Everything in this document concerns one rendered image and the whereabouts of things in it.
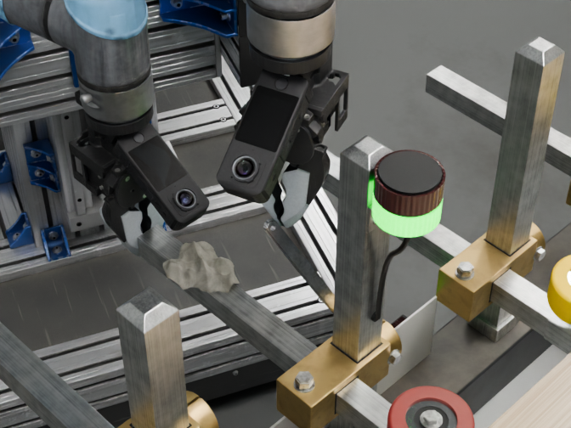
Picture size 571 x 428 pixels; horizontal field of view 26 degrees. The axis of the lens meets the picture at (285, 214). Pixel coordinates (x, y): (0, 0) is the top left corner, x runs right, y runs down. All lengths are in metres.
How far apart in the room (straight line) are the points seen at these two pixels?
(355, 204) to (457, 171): 1.68
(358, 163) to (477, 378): 0.47
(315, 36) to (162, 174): 0.32
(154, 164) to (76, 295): 0.96
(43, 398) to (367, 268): 0.31
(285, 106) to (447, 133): 1.82
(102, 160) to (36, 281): 0.96
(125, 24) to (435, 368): 0.56
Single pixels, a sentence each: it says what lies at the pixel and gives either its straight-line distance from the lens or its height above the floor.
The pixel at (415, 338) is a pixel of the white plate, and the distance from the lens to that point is 1.42.
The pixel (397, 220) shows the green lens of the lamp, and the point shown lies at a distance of 1.05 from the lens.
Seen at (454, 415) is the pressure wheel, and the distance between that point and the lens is 1.17.
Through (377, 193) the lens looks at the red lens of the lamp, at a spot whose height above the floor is 1.12.
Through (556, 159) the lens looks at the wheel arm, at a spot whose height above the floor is 0.80.
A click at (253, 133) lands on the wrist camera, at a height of 1.15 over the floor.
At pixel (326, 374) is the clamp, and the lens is 1.23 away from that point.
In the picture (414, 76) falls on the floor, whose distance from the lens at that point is 3.02.
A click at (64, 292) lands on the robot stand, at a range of 2.23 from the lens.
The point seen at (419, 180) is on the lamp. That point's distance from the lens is 1.04.
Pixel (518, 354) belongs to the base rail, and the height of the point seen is 0.67.
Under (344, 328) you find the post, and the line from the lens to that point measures 1.22.
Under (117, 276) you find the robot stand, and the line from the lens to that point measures 2.25.
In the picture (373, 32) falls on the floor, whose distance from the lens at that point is 3.16.
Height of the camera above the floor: 1.83
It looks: 44 degrees down
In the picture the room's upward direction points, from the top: straight up
